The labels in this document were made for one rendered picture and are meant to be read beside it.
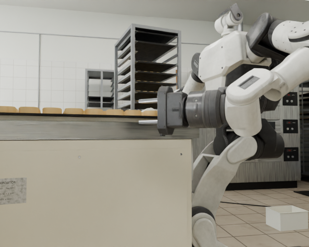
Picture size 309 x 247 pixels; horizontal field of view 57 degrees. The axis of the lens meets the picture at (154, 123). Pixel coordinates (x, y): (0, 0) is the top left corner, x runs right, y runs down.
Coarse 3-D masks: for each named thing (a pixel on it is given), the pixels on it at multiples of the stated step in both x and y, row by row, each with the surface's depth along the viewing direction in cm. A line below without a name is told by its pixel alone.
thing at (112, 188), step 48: (0, 144) 71; (48, 144) 75; (96, 144) 79; (144, 144) 84; (0, 192) 70; (48, 192) 74; (96, 192) 79; (144, 192) 83; (0, 240) 70; (48, 240) 74; (96, 240) 78; (144, 240) 83
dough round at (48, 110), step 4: (44, 108) 76; (48, 108) 75; (52, 108) 75; (56, 108) 76; (60, 108) 78; (44, 112) 76; (48, 112) 75; (52, 112) 75; (56, 112) 76; (60, 112) 77
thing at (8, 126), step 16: (0, 128) 72; (16, 128) 73; (32, 128) 75; (48, 128) 76; (64, 128) 77; (80, 128) 79; (96, 128) 80; (112, 128) 82; (128, 128) 84; (144, 128) 85; (176, 128) 89; (192, 128) 91
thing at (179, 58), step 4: (180, 32) 266; (180, 36) 266; (180, 40) 265; (180, 44) 265; (180, 48) 265; (180, 52) 265; (180, 56) 265; (180, 60) 265; (180, 64) 264; (180, 68) 264; (180, 72) 264; (180, 76) 264; (180, 80) 264; (180, 84) 264
